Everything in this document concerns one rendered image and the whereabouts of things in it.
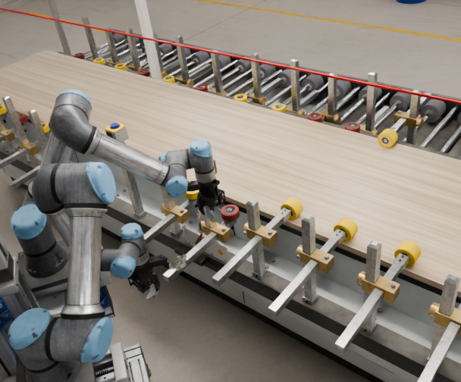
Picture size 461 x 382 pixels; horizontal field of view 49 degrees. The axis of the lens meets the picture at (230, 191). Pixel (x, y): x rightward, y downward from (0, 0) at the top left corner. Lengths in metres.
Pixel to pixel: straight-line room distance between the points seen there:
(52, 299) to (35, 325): 0.53
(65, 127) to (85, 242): 0.40
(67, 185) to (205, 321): 1.72
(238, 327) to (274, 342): 0.22
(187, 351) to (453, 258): 1.50
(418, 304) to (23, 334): 1.41
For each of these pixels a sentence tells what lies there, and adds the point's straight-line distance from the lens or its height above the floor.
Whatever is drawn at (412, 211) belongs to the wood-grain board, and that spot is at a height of 0.90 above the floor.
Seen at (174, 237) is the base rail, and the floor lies 0.70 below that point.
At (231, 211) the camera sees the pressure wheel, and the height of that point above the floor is 0.90.
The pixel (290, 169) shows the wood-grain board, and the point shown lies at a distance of 2.43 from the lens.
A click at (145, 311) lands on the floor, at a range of 3.11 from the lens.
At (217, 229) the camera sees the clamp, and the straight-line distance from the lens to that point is 2.18.
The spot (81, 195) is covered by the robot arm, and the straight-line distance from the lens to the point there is 1.41.
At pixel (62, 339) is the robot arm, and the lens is 1.44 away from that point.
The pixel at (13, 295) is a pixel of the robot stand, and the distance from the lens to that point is 1.67.
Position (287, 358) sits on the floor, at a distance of 2.78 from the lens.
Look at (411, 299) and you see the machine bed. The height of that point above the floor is 0.71.
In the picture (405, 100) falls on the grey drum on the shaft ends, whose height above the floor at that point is 0.83.
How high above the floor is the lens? 2.29
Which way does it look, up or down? 37 degrees down
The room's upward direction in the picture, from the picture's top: 8 degrees counter-clockwise
